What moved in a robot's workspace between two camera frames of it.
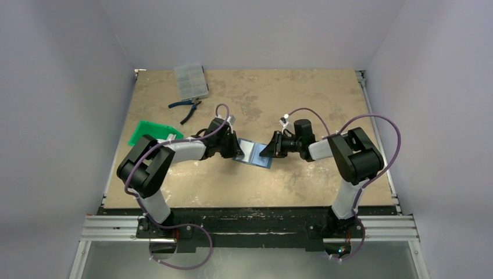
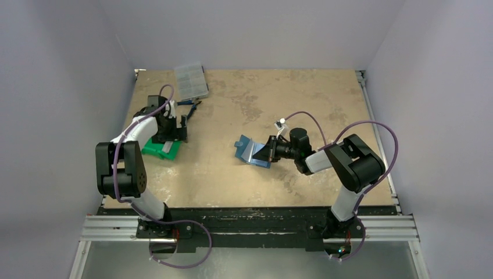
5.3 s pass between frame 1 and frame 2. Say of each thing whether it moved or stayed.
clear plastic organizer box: stayed
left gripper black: moved
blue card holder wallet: stayed
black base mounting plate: stayed
